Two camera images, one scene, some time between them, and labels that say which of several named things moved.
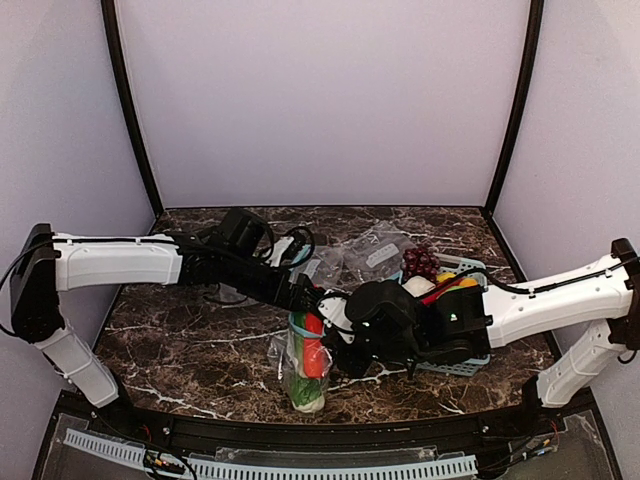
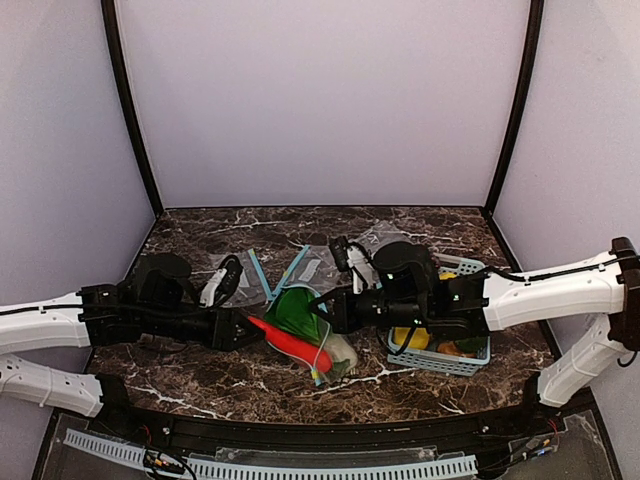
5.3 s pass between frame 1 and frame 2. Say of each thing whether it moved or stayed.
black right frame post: stayed
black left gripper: moved
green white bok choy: moved
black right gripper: moved
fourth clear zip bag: stayed
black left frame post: stayed
